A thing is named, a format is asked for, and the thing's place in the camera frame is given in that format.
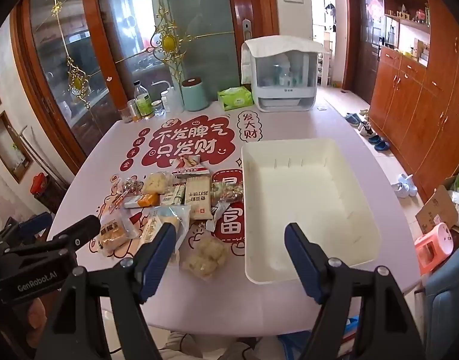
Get bread packet with dark label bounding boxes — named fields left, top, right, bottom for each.
left=98, top=210, right=140, bottom=257

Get dark entrance door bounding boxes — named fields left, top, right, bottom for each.
left=346, top=0, right=384, bottom=104

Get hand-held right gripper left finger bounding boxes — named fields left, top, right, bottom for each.
left=34, top=221, right=178, bottom=360

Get blue grey chair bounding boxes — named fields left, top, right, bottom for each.
left=426, top=266, right=459, bottom=360

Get wooden picture frame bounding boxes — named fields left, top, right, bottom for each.
left=0, top=112, right=33, bottom=184

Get white sterilizer cabinet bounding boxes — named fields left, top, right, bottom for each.
left=241, top=35, right=329, bottom=113

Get wooden wall cabinet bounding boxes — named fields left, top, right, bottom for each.
left=366, top=0, right=459, bottom=211

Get clear bottle with green label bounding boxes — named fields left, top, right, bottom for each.
left=134, top=80, right=154, bottom=119

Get white plastic bin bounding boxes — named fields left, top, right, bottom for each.
left=241, top=138, right=382, bottom=285

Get clear glass door gold ornament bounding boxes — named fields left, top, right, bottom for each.
left=10, top=0, right=125, bottom=173

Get mint green canister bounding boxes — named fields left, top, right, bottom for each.
left=181, top=77, right=210, bottom=112

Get orange and white snack packet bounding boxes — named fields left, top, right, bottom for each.
left=123, top=192, right=160, bottom=209

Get clear bag of rice cake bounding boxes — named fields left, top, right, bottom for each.
left=181, top=234, right=230, bottom=280
left=144, top=171, right=169, bottom=194

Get pink plastic stool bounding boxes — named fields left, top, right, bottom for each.
left=415, top=222, right=459, bottom=275

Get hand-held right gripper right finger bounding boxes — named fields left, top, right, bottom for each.
left=284, top=222, right=429, bottom=360

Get small cream snack packet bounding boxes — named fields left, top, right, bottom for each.
left=163, top=184, right=187, bottom=206

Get small metal can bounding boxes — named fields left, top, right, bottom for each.
left=126, top=99, right=141, bottom=122

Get cardboard box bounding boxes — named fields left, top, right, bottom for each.
left=415, top=185, right=459, bottom=235

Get frosted glass door gold ornament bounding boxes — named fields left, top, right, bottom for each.
left=81, top=0, right=281, bottom=121

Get person's light trousers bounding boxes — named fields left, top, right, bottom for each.
left=154, top=332, right=253, bottom=360

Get clear packet of brown pastry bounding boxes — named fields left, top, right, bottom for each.
left=211, top=180, right=245, bottom=207

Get green tissue pack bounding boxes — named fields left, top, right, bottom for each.
left=217, top=87, right=254, bottom=111

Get white squeeze bottle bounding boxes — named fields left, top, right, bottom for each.
left=167, top=87, right=183, bottom=113

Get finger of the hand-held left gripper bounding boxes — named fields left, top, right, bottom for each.
left=1, top=212, right=53, bottom=246
left=51, top=214, right=102, bottom=252

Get white and yellow snack packet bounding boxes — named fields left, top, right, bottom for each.
left=139, top=205, right=193, bottom=265

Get red white triangular snack packet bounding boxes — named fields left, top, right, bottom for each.
left=171, top=155, right=211, bottom=178

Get white cloth cover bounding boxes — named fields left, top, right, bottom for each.
left=241, top=35, right=329, bottom=83

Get long cream cracker packet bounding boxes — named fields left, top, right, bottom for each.
left=184, top=176, right=214, bottom=221

